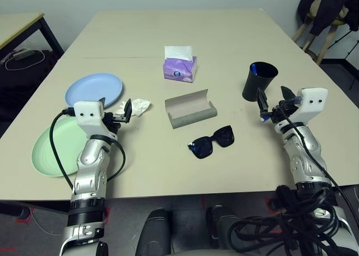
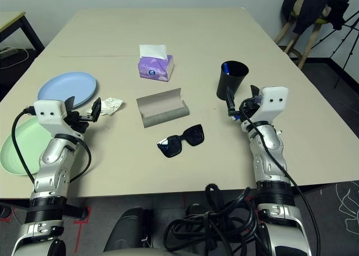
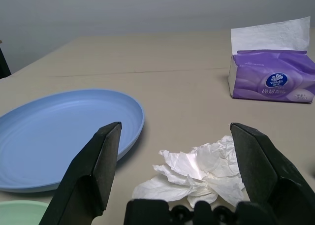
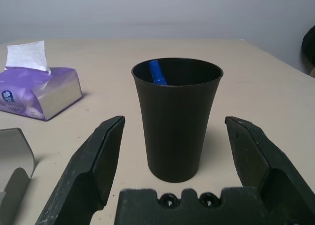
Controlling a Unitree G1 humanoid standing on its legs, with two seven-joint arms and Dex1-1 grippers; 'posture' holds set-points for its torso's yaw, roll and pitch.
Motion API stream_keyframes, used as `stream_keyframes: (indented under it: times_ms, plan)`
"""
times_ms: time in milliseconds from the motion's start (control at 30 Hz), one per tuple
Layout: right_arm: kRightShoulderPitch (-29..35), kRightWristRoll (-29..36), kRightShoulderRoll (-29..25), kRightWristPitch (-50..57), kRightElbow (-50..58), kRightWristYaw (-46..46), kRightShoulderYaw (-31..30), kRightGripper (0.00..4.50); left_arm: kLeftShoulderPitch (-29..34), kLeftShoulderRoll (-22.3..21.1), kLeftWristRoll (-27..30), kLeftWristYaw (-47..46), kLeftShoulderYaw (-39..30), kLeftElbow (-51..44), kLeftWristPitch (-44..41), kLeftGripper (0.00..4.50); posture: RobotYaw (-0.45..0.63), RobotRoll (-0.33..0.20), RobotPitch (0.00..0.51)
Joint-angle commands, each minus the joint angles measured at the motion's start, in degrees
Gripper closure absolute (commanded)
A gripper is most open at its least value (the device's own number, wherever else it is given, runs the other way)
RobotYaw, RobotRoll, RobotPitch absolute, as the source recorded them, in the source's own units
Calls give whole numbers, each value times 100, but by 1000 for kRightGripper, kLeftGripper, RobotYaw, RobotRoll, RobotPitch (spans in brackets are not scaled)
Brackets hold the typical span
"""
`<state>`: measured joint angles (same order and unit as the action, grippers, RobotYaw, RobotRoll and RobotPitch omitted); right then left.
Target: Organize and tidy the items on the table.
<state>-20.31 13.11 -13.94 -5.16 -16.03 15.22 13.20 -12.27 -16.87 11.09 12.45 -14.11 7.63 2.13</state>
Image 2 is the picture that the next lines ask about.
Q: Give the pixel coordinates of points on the black bracket under table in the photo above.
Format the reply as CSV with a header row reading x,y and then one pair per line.
x,y
77,211

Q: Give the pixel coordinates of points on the dark right robot leg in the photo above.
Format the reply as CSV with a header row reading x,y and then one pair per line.
x,y
196,209

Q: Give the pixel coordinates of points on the black cup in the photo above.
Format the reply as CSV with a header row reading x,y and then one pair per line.
x,y
230,83

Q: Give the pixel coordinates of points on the side table black frame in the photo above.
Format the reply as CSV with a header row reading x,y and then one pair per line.
x,y
14,19

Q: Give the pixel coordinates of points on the beige cloth bag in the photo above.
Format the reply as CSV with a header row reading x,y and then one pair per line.
x,y
299,4

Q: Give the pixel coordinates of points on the wooden stool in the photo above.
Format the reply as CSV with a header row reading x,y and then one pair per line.
x,y
310,40

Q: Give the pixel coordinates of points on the black sunglasses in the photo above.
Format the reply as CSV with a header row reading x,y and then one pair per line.
x,y
172,148

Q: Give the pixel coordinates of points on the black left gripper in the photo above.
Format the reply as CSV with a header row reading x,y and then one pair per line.
x,y
78,120

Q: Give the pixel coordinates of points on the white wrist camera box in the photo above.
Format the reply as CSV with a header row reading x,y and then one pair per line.
x,y
49,111
276,99

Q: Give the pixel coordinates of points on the dark floral floor mat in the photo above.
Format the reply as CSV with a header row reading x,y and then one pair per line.
x,y
345,211

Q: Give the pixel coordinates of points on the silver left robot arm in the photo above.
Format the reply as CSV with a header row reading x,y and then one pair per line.
x,y
53,160

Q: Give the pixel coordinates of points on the dark robot leg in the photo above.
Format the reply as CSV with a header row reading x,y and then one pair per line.
x,y
196,209
126,230

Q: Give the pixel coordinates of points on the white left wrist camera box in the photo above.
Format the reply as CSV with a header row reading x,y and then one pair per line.
x,y
49,111

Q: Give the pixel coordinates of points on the green plate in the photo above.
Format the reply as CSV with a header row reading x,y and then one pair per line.
x,y
25,152

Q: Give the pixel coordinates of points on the blue plate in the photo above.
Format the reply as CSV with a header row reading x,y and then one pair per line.
x,y
67,88

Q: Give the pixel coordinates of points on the dark left robot leg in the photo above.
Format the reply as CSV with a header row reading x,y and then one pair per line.
x,y
126,230

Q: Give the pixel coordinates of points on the yellow-green stool cushion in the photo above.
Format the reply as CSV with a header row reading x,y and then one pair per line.
x,y
322,20

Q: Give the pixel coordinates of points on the black tripod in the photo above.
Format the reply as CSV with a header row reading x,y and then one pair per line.
x,y
347,40

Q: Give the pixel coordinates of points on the grey glasses case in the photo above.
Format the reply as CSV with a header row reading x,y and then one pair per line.
x,y
165,110

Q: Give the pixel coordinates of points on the black jacket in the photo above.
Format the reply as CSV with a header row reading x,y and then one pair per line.
x,y
314,6

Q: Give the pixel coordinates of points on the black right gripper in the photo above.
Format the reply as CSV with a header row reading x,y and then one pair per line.
x,y
248,110

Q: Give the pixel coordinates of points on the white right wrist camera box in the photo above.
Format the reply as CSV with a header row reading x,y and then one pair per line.
x,y
276,99

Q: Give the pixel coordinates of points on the white tissue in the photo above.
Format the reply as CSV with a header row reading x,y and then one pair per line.
x,y
112,105

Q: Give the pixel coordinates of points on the purple tissue pack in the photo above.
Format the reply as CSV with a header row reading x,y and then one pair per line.
x,y
154,68

